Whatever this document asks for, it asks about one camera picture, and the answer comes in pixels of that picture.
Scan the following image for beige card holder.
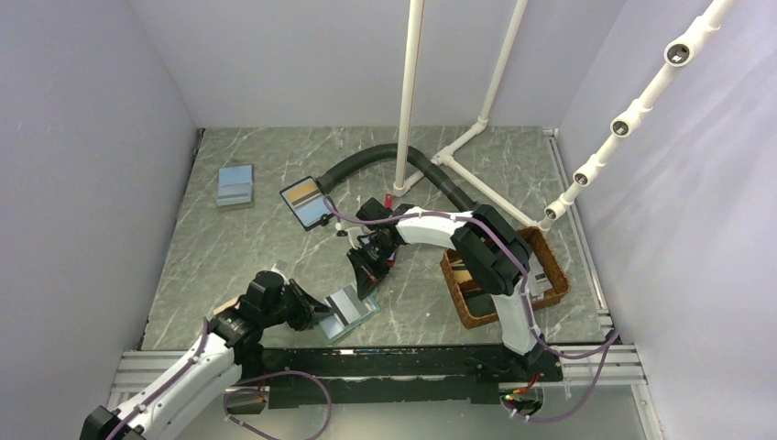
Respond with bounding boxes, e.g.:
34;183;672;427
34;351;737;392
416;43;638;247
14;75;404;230
212;296;239;316

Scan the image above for white magnetic stripe card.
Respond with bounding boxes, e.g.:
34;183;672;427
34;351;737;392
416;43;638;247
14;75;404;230
324;284;375;325

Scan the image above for green card holder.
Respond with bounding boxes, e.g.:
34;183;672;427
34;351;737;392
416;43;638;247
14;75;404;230
317;283;380;345

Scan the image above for red card holder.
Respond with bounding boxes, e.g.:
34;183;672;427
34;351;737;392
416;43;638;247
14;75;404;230
384;193;398;268

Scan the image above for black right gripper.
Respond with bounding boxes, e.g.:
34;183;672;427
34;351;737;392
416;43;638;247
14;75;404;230
348;236;399;300

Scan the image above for black corrugated hose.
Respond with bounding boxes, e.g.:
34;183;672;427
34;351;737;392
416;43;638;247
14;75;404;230
315;143;487;214

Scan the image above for cards in basket right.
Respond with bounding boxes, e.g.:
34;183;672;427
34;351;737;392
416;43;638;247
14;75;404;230
529;256;552;302

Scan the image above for grey blue card holder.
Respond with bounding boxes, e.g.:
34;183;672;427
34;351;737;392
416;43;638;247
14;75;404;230
215;164;255;210

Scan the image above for white pipe camera boom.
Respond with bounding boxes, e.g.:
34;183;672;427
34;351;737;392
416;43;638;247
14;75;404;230
537;0;734;231

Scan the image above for gold card in basket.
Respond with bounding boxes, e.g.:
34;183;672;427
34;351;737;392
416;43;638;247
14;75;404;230
452;266;474;284

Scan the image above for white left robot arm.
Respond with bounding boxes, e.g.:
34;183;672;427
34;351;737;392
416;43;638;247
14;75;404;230
80;270;334;439

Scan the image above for black card holder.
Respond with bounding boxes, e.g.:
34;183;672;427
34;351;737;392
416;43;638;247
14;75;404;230
279;176;334;231

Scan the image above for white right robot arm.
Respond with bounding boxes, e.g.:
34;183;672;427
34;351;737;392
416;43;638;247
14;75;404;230
326;198;542;380

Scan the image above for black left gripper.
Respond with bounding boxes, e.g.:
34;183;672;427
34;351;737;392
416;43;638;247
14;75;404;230
260;279;334;332

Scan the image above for white pvc pipe frame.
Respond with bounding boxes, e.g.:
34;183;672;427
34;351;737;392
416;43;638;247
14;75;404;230
391;0;535;227

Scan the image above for brown wicker basket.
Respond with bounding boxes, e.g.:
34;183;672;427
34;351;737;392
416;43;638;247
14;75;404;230
440;226;570;329

